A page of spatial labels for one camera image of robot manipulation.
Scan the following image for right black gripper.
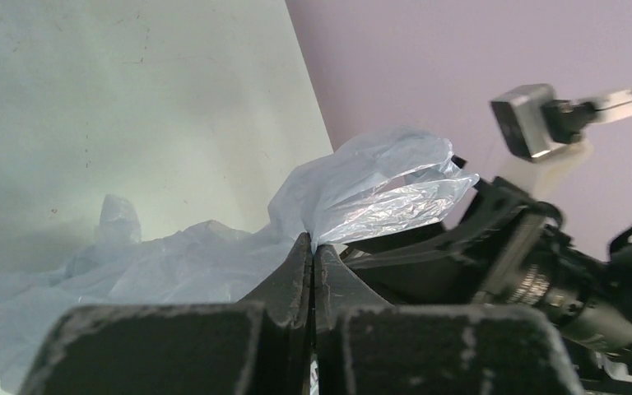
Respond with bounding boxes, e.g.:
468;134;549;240
343;178;632;355

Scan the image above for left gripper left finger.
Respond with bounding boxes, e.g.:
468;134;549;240
20;234;313;394

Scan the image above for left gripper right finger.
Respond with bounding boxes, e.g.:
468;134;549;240
314;246;583;394

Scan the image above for light blue plastic trash bag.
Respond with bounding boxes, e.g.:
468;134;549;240
0;128;479;394

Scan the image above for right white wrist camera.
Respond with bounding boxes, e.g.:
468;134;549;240
490;83;632;200

